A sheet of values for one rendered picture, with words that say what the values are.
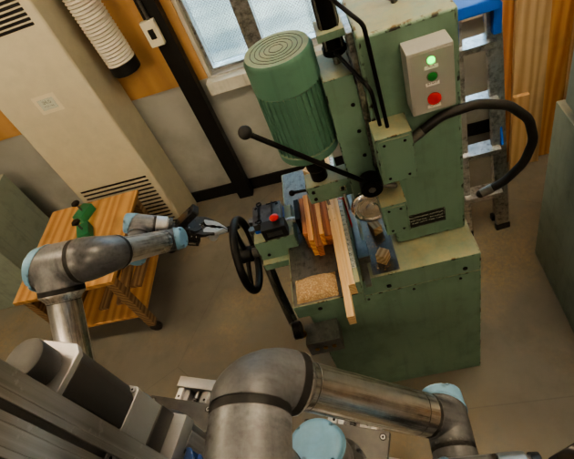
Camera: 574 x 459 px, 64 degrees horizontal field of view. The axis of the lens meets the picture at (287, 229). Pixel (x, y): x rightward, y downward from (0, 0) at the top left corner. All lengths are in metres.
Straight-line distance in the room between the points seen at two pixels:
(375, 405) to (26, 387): 0.49
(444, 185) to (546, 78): 1.39
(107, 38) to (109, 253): 1.47
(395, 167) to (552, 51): 1.56
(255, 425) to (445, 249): 1.03
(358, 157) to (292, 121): 0.23
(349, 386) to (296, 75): 0.71
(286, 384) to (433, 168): 0.85
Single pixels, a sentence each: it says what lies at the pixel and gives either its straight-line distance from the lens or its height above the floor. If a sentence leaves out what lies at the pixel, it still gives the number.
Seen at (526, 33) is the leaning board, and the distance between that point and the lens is 2.51.
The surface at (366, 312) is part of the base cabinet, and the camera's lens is 1.65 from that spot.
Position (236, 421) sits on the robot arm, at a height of 1.46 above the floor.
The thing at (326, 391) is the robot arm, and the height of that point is 1.35.
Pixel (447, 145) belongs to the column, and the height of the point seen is 1.15.
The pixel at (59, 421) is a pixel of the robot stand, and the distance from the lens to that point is 0.61.
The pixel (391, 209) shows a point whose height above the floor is 1.07.
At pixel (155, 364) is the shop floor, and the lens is 2.67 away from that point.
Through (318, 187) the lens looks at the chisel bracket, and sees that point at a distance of 1.41.
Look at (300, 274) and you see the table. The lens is 1.43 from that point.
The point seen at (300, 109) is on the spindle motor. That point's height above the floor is 1.38.
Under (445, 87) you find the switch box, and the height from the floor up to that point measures 1.38.
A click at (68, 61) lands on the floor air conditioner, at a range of 2.52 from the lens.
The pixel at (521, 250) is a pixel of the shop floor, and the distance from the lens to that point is 2.53.
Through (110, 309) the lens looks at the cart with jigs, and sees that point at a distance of 2.80.
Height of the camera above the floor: 2.01
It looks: 45 degrees down
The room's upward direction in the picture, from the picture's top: 25 degrees counter-clockwise
